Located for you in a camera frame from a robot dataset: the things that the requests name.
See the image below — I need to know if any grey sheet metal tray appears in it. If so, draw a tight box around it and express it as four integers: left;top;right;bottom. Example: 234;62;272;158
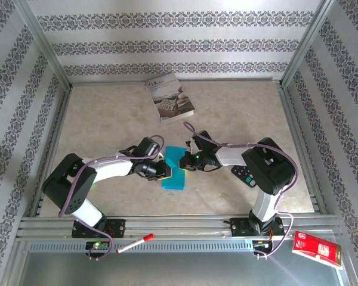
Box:
17;251;347;286

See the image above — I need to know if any black calculator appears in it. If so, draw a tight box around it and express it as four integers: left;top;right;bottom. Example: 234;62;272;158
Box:
231;165;257;188

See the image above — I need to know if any paperback book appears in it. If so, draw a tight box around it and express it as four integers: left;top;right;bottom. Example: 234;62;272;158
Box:
144;73;195;123

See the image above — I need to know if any white marker with red cap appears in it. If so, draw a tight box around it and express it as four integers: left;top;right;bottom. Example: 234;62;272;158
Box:
116;234;155;254

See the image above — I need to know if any small LED circuit board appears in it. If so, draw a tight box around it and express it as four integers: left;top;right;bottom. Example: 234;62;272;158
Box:
85;241;110;251

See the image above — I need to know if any red paper packet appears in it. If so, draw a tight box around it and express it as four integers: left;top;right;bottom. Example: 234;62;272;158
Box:
291;231;344;271

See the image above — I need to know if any wide aluminium base rail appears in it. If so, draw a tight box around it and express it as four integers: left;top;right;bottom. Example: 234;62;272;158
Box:
16;216;340;241

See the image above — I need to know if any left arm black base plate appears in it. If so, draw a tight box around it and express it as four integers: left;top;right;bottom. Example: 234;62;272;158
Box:
71;219;126;239

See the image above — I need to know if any slotted grey cable duct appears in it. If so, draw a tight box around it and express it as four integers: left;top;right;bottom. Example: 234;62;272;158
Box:
28;240;254;254

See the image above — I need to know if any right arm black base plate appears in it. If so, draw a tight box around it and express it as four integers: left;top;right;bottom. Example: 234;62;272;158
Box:
230;217;286;238

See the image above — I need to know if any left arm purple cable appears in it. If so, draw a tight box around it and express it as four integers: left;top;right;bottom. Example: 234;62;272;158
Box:
58;135;165;262

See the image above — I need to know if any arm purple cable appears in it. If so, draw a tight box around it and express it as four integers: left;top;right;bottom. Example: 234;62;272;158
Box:
183;121;301;259
58;135;165;262

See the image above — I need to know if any thin aluminium rail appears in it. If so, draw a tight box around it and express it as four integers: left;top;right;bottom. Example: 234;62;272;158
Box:
70;77;283;86

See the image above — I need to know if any aluminium side rail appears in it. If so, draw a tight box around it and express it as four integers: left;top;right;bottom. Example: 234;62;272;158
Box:
278;83;329;215
29;85;73;218

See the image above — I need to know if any small circuit board with wires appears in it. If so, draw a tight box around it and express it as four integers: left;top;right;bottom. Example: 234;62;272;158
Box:
252;240;274;250

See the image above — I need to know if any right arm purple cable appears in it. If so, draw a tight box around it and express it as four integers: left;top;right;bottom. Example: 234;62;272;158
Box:
183;121;301;259

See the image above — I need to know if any aluminium frame post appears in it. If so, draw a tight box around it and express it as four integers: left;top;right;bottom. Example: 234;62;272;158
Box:
281;0;337;88
13;0;73;88

